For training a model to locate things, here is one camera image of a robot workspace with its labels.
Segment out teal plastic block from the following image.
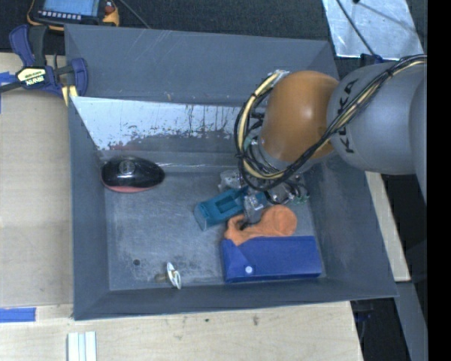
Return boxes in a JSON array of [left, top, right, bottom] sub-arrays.
[[193, 185, 250, 232]]

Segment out orange cloth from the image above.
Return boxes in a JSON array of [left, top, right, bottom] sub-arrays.
[[223, 205, 298, 247]]

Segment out small white clip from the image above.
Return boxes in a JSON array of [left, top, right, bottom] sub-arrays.
[[154, 262, 183, 290]]

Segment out black and red computer mouse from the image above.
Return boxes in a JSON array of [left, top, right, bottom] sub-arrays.
[[100, 155, 166, 194]]

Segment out grey metal bin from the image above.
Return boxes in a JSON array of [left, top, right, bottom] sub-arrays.
[[63, 23, 400, 321]]

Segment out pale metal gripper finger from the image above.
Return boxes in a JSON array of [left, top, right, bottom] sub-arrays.
[[241, 195, 266, 229], [218, 168, 246, 195]]

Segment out blue box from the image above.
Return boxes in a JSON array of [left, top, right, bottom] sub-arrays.
[[220, 235, 323, 285]]

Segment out pale wood board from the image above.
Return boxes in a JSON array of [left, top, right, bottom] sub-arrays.
[[0, 88, 75, 308]]

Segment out black cylinder on white bracket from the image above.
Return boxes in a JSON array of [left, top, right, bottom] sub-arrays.
[[267, 186, 298, 205]]

